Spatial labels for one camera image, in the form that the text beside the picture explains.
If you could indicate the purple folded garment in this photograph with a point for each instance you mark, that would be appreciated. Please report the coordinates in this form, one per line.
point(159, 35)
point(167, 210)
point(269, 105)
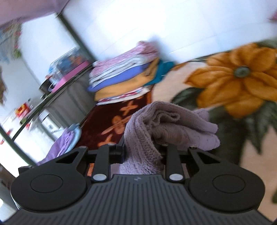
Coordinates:
point(124, 76)

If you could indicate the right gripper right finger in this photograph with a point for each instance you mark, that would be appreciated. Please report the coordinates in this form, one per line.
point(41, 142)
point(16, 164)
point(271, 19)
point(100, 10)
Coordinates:
point(172, 162)

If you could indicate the white patterned folded garment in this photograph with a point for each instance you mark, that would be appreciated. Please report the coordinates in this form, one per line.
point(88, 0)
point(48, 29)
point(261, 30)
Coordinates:
point(127, 96)

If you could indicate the clear plastic storage box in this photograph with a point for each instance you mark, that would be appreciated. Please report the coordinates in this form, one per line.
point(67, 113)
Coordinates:
point(67, 62)

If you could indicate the orange folded garment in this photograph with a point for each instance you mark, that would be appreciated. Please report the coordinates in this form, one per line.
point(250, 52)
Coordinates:
point(129, 85)

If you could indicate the cream fleece folded garment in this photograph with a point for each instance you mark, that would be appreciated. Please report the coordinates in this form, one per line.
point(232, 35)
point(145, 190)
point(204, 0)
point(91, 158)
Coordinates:
point(121, 71)

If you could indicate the red packet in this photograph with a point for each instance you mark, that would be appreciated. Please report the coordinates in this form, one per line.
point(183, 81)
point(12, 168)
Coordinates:
point(22, 111)

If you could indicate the pale blue lilac cloth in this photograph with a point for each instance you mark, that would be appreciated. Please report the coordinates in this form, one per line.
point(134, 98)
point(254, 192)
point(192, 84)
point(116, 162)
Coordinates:
point(65, 143)

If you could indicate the pink box lid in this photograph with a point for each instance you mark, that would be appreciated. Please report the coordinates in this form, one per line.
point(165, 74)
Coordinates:
point(70, 75)

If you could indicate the floral fleece blanket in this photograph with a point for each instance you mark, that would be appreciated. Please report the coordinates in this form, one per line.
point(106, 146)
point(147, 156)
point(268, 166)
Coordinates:
point(237, 87)

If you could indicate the pink floral folded garment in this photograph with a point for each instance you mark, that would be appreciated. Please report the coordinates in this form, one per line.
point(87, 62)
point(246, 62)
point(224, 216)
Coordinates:
point(143, 53)

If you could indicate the lilac knitted sweater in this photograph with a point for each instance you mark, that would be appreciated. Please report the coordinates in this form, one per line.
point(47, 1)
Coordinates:
point(163, 123)

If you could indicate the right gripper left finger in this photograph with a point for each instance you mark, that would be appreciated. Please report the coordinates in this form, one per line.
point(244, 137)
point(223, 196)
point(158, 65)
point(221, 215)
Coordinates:
point(104, 157)

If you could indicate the purple mosquito net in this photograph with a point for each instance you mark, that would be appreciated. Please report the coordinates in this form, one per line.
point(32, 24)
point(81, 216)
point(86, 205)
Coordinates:
point(23, 11)

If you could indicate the teal folded garment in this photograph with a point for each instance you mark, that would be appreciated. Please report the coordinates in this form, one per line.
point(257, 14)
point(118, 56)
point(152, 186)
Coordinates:
point(163, 68)

